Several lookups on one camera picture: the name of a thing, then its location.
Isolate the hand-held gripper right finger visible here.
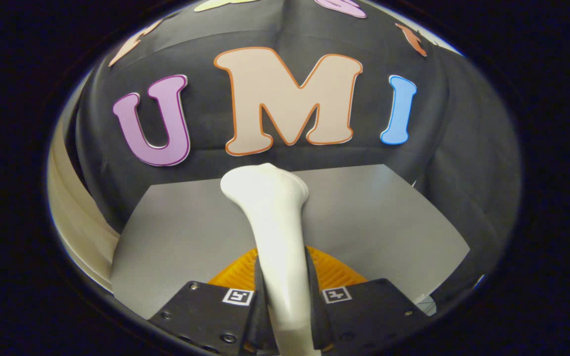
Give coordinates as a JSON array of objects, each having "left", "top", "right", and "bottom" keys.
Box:
[{"left": 305, "top": 246, "right": 431, "bottom": 354}]

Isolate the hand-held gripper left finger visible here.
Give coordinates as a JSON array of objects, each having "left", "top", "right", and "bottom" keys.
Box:
[{"left": 147, "top": 247, "right": 271, "bottom": 356}]

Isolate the white garment steamer wand with hose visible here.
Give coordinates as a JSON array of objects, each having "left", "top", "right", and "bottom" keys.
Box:
[{"left": 220, "top": 163, "right": 323, "bottom": 356}]

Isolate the cream button shirt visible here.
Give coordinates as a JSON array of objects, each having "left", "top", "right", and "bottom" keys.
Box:
[{"left": 47, "top": 106, "right": 120, "bottom": 292}]

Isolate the grey cabinet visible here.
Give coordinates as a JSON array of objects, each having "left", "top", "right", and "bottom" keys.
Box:
[{"left": 111, "top": 164, "right": 471, "bottom": 319}]

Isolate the black backdrop cloth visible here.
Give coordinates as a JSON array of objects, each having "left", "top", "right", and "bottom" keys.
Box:
[{"left": 65, "top": 0, "right": 521, "bottom": 307}]

